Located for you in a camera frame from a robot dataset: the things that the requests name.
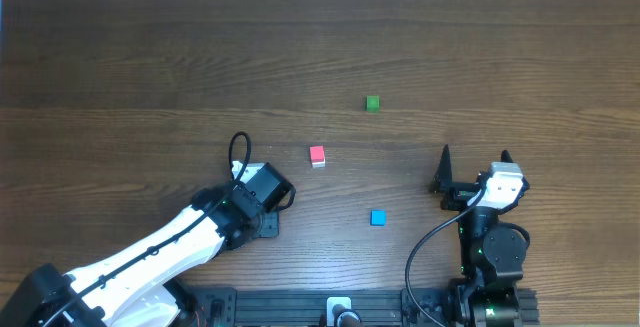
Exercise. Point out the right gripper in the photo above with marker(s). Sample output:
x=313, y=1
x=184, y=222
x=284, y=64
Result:
x=457, y=194

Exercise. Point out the blue cube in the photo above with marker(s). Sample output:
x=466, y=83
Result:
x=378, y=218

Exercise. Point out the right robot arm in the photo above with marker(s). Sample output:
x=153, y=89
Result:
x=492, y=262

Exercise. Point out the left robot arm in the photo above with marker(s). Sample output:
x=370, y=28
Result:
x=150, y=262

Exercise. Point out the green cube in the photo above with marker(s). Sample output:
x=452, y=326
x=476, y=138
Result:
x=372, y=103

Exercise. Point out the red cube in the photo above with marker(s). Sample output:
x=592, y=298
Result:
x=317, y=153

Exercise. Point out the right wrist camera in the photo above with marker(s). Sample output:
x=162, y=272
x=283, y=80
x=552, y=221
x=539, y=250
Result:
x=501, y=186

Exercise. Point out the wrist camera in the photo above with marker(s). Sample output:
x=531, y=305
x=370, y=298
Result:
x=501, y=186
x=246, y=171

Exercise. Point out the mounting rail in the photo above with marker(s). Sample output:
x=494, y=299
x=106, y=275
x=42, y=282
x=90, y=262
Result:
x=300, y=307

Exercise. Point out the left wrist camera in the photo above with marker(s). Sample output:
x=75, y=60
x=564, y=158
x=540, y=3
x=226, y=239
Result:
x=246, y=171

